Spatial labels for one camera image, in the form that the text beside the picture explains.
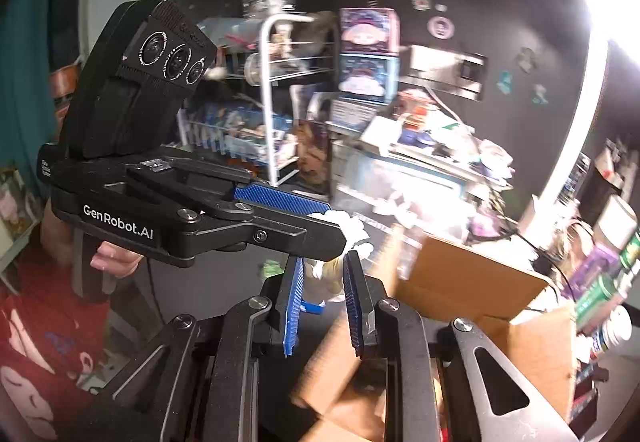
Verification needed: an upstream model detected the purple small box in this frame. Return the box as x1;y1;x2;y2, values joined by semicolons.
563;244;618;301

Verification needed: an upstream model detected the anime art card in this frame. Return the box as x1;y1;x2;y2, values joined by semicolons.
295;120;331;193

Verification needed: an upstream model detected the black power cable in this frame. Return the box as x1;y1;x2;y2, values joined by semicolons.
424;85;576;302

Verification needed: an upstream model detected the white wire shelf rack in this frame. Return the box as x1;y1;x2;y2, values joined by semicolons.
177;11;338;186

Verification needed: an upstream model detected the wall power outlet panel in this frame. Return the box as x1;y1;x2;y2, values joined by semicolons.
398;44;488;101

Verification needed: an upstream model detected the brown cardboard box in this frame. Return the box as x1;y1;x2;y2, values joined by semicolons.
292;226;576;441

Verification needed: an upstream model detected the white cylinder container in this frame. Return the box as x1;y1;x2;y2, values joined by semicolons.
592;195;638;251

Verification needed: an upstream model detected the blue Cinnamoroll box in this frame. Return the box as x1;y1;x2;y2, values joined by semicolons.
337;53;400;104

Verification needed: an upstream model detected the round anime wall badge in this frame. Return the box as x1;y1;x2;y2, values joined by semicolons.
427;16;454;40

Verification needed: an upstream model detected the green glass trinket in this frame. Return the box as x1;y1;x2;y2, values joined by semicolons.
260;260;284;280

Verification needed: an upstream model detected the white blue medicine box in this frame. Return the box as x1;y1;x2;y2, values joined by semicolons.
329;98;378;132

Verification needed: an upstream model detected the white fabric flower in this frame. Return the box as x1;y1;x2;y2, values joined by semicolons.
304;209;374;303

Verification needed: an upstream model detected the white desk lamp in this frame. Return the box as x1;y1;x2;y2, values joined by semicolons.
516;0;640;238

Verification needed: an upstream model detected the pink My Melody box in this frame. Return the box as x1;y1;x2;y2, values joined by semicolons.
340;8;400;56

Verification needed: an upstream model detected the person's left hand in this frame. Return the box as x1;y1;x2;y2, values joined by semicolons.
90;242;143;278

